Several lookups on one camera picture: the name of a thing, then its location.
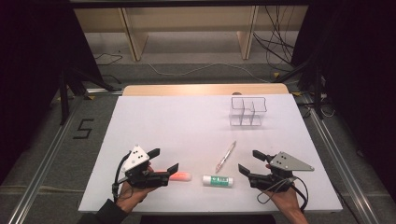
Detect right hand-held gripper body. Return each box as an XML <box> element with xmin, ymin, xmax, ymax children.
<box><xmin>247</xmin><ymin>151</ymin><xmax>316</xmax><ymax>192</ymax></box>

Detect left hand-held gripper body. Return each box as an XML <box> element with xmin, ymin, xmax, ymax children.
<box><xmin>120</xmin><ymin>144</ymin><xmax>171</xmax><ymax>189</ymax></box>

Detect orange highlighter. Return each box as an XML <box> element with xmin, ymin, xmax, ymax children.
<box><xmin>154</xmin><ymin>170</ymin><xmax>192</xmax><ymax>183</ymax></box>

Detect silver pen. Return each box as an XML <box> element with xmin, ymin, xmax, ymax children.
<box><xmin>215</xmin><ymin>140</ymin><xmax>237</xmax><ymax>175</ymax></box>

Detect white green glue stick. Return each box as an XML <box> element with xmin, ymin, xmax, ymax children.
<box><xmin>202</xmin><ymin>175</ymin><xmax>233</xmax><ymax>189</ymax></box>

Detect clear plastic organizer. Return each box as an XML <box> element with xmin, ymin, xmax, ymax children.
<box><xmin>229</xmin><ymin>96</ymin><xmax>268</xmax><ymax>127</ymax></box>

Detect person's left hand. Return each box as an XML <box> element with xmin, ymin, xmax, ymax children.
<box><xmin>115</xmin><ymin>166</ymin><xmax>157</xmax><ymax>214</ymax></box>

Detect person's right hand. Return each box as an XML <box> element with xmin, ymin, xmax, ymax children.
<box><xmin>264</xmin><ymin>164</ymin><xmax>302</xmax><ymax>214</ymax></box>

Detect white board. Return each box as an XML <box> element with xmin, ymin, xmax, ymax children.
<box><xmin>78</xmin><ymin>93</ymin><xmax>344</xmax><ymax>214</ymax></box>

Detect wooden table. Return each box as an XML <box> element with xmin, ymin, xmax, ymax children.
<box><xmin>121</xmin><ymin>82</ymin><xmax>290</xmax><ymax>97</ymax></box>

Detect black metal stand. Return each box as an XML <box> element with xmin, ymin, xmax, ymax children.
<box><xmin>276</xmin><ymin>55</ymin><xmax>326</xmax><ymax>119</ymax></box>

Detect black tripod stand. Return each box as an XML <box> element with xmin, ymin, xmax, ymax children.
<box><xmin>57</xmin><ymin>66</ymin><xmax>117</xmax><ymax>125</ymax></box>

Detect dark curtain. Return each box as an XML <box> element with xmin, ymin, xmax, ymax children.
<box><xmin>292</xmin><ymin>0</ymin><xmax>396</xmax><ymax>200</ymax></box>
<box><xmin>0</xmin><ymin>0</ymin><xmax>104</xmax><ymax>185</ymax></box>

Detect light wooden bench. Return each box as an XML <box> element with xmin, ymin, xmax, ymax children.
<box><xmin>74</xmin><ymin>6</ymin><xmax>309</xmax><ymax>62</ymax></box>

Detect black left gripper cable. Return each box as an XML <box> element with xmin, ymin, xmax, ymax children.
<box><xmin>111</xmin><ymin>151</ymin><xmax>132</xmax><ymax>202</ymax></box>

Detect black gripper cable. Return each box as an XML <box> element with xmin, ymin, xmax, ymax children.
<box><xmin>111</xmin><ymin>151</ymin><xmax>132</xmax><ymax>202</ymax></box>
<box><xmin>256</xmin><ymin>175</ymin><xmax>310</xmax><ymax>214</ymax></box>

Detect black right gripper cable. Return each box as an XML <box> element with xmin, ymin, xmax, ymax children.
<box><xmin>256</xmin><ymin>175</ymin><xmax>310</xmax><ymax>214</ymax></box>

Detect aluminium floor rail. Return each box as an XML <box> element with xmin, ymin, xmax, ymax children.
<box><xmin>7</xmin><ymin>96</ymin><xmax>82</xmax><ymax>224</ymax></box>
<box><xmin>300</xmin><ymin>92</ymin><xmax>380</xmax><ymax>224</ymax></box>

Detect white floor cable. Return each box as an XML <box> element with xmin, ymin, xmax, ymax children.
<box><xmin>146</xmin><ymin>62</ymin><xmax>269</xmax><ymax>84</ymax></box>

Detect thin black floor cable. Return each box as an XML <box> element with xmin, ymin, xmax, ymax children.
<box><xmin>94</xmin><ymin>52</ymin><xmax>124</xmax><ymax>67</ymax></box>

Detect black cable bundle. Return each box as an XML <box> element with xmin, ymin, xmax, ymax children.
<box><xmin>251</xmin><ymin>6</ymin><xmax>297</xmax><ymax>65</ymax></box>

